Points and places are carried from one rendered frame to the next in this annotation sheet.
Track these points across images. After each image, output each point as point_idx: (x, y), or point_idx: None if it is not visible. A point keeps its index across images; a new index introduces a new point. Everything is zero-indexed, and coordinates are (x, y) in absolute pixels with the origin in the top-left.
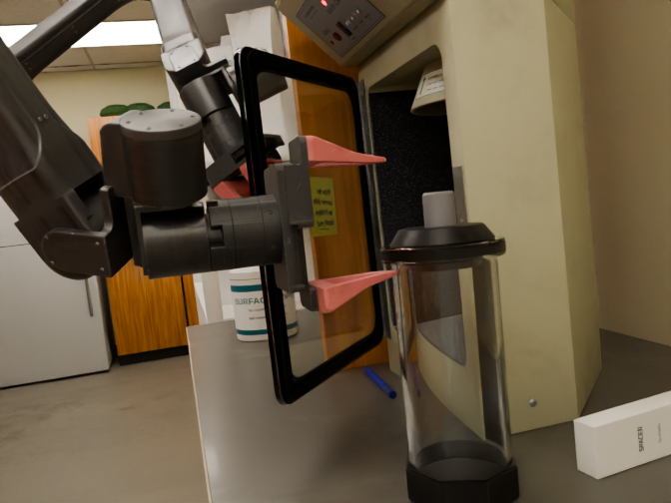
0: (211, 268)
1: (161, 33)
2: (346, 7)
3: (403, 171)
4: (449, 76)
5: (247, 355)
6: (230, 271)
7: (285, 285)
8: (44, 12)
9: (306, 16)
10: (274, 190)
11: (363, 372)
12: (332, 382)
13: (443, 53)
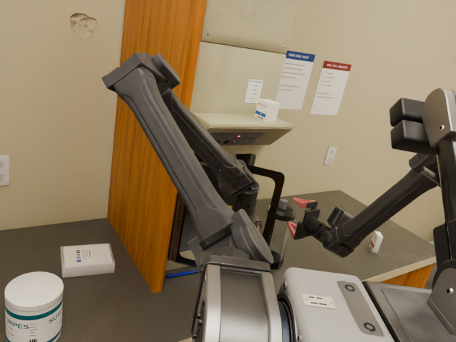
0: None
1: (223, 155)
2: (243, 139)
3: None
4: (258, 164)
5: (104, 332)
6: (43, 303)
7: (310, 235)
8: None
9: (218, 134)
10: (315, 215)
11: (165, 279)
12: (178, 288)
13: (257, 157)
